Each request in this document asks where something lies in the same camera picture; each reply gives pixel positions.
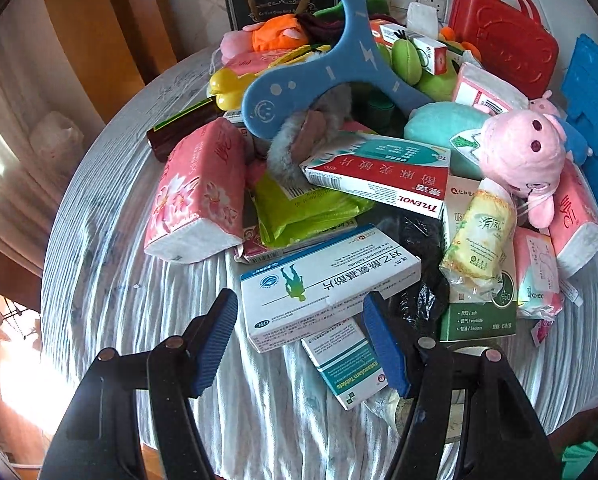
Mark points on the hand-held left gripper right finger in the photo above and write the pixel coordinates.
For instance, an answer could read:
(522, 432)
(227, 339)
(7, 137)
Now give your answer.
(386, 345)

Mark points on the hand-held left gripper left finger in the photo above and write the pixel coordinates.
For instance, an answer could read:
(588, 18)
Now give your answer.
(214, 345)

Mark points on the white blue medicine box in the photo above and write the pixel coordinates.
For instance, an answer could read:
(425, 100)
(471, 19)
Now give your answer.
(324, 285)

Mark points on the blue plastic crate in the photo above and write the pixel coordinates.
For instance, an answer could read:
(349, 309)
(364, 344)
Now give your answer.
(594, 110)

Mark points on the teal white medicine box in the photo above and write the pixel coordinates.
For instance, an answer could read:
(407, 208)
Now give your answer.
(344, 365)

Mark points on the black plastic bag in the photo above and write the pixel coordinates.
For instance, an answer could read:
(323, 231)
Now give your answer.
(429, 260)

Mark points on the yellow-green tissue pack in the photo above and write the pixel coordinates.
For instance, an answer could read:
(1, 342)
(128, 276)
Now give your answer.
(479, 245)

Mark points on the pink flowered tissue pack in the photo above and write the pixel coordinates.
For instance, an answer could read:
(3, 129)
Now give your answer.
(199, 195)

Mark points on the lime green packet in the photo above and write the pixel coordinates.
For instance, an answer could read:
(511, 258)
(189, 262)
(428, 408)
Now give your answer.
(299, 215)

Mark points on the pink wipes pack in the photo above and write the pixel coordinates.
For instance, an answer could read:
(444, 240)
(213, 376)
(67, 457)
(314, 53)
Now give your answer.
(536, 275)

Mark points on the green red white medicine box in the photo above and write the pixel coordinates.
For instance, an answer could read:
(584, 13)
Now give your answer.
(379, 175)

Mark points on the grey fur scrunchie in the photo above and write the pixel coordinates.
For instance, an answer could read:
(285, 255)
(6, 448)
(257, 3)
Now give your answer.
(291, 155)

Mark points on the dark brown box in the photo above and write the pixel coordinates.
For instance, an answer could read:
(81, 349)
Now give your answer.
(174, 130)

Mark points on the large pink tissue pack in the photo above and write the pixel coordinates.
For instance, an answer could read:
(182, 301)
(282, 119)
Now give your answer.
(576, 225)

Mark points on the teal plush toy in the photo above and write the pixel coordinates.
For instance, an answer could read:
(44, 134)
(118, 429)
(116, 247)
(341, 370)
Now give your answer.
(439, 125)

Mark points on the pink pig plush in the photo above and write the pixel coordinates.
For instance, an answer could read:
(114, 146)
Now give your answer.
(524, 155)

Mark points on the green cloth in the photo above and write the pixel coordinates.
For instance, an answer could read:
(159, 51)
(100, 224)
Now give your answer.
(591, 462)

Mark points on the yellow plastic toy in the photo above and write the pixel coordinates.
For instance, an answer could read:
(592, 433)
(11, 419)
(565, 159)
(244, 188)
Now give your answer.
(229, 85)

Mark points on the white plastic bag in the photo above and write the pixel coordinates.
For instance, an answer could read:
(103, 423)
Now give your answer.
(56, 135)

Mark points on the pale floral curtain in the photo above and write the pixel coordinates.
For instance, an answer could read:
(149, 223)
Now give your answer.
(9, 170)

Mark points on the blue-dressed pig plush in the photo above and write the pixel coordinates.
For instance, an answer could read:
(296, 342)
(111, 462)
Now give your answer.
(574, 135)

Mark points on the green frog plush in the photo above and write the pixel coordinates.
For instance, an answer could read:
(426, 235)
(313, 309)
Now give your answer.
(414, 62)

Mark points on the blue foam boomerang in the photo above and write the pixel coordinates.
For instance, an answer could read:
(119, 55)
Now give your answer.
(349, 60)

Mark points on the small pink plush toy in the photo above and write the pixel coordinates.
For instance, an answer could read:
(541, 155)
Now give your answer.
(236, 44)

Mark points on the yellow orange duck plush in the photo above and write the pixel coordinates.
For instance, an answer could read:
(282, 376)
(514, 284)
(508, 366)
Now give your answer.
(459, 45)

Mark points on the orange plush toy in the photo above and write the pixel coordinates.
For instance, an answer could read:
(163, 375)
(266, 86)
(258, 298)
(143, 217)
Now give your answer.
(279, 34)

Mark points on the white tissue pack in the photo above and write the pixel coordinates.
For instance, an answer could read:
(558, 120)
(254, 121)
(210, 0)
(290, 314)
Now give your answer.
(423, 19)

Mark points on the red bear-print suitcase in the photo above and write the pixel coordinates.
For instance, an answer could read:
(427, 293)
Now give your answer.
(509, 40)

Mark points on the dark green plush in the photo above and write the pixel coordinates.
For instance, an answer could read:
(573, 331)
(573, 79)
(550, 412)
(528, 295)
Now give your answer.
(374, 10)

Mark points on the black gift box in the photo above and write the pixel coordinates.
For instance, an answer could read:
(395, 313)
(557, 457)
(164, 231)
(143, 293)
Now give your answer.
(279, 2)

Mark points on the wide wooden wall frame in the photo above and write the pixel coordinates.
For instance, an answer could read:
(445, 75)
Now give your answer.
(104, 20)

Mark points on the white wall socket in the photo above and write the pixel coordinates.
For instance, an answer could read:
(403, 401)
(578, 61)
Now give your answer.
(435, 1)

